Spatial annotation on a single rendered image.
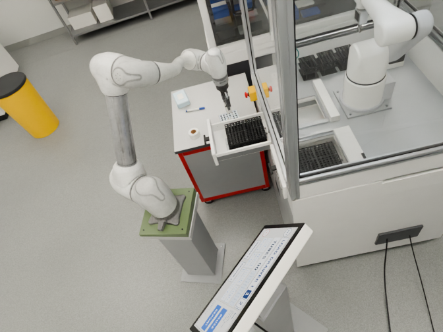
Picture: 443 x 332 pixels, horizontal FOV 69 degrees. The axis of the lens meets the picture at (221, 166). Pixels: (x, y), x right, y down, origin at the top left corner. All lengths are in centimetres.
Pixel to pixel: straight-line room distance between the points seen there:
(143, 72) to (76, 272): 194
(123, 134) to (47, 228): 187
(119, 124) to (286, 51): 93
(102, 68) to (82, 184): 205
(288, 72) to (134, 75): 66
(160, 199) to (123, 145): 32
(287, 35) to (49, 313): 259
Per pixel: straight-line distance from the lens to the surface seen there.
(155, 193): 161
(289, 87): 104
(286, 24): 92
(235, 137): 188
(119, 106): 159
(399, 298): 243
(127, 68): 140
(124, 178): 173
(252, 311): 112
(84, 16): 560
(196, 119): 227
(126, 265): 275
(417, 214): 212
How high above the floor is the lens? 227
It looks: 51 degrees down
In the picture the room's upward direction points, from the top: 19 degrees counter-clockwise
